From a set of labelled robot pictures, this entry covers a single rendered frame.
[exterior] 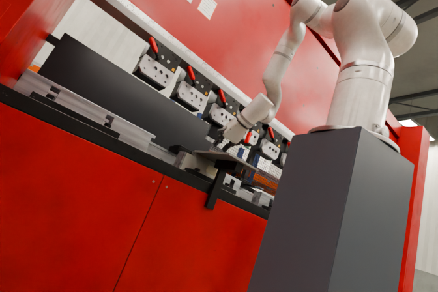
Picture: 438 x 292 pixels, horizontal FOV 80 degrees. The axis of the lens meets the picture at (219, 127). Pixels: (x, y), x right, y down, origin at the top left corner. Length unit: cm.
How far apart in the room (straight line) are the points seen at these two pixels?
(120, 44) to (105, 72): 421
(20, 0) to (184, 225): 89
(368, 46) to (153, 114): 131
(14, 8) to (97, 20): 515
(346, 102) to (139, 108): 129
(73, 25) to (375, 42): 557
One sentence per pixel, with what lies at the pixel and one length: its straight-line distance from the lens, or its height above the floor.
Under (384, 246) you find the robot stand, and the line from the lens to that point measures 59.
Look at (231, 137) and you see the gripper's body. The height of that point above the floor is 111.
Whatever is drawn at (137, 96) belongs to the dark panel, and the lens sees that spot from 169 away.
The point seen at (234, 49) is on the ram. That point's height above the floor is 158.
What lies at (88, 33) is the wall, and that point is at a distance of 588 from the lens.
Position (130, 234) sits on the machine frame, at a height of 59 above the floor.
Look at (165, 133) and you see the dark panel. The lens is 175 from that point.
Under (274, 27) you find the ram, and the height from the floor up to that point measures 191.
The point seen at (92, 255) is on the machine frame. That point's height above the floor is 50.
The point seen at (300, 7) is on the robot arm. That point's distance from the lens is 113.
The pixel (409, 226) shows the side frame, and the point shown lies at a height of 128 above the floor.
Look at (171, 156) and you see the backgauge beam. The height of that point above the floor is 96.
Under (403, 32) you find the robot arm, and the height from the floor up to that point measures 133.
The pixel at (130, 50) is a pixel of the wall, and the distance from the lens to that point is 585.
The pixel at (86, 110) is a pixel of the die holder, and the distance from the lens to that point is 106.
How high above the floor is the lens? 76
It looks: 18 degrees up
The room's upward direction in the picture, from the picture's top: 22 degrees clockwise
